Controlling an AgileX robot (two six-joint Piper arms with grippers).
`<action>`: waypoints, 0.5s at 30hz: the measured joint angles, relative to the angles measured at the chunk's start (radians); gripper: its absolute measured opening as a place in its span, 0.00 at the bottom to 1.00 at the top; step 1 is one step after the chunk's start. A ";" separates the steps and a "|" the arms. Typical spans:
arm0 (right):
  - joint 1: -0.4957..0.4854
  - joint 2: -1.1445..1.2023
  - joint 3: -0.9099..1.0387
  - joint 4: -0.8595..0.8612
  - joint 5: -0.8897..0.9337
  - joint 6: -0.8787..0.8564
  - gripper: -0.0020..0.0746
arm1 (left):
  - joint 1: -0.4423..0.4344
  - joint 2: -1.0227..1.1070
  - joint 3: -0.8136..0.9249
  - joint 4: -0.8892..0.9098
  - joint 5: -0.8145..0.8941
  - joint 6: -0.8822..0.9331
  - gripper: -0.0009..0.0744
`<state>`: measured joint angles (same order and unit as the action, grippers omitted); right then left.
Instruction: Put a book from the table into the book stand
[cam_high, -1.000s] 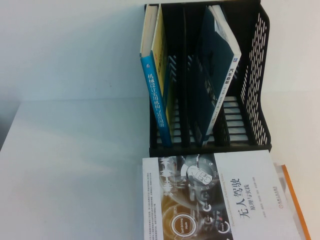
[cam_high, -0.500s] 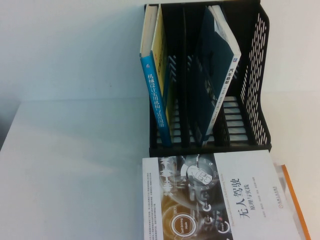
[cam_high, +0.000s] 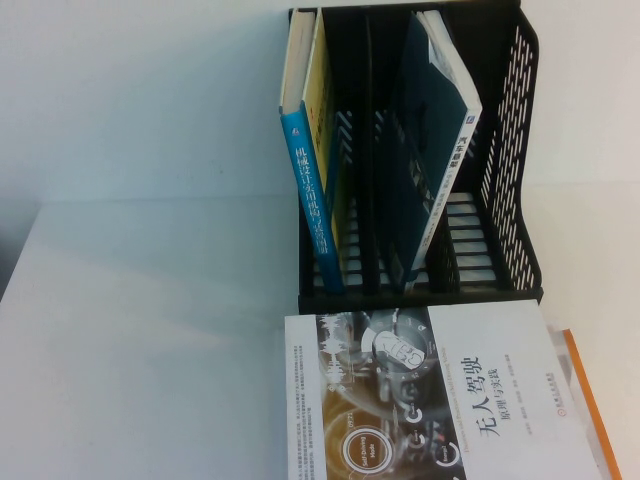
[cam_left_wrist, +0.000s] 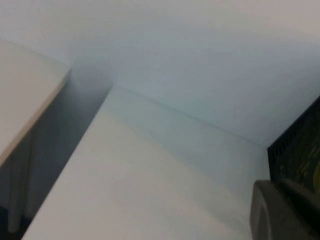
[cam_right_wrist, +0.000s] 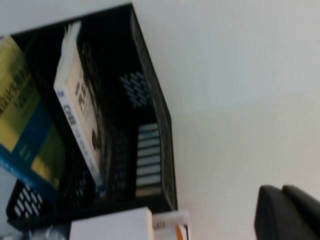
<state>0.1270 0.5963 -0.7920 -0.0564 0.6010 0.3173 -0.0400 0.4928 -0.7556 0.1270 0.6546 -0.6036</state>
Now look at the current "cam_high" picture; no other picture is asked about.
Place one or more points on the orange edged white book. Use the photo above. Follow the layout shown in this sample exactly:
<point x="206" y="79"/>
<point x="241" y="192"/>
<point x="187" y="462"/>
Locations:
<point x="582" y="385"/>

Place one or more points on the blue spine yellow cover book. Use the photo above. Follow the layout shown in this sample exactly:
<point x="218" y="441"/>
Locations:
<point x="310" y="200"/>

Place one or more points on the black plastic book stand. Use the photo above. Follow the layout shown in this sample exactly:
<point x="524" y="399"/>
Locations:
<point x="350" y="50"/>

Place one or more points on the white self-driving car book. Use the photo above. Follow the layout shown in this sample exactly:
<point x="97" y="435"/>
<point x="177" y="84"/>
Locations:
<point x="450" y="400"/>

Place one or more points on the teal cover white spine book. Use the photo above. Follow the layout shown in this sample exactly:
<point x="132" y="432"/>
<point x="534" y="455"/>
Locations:
<point x="425" y="150"/>

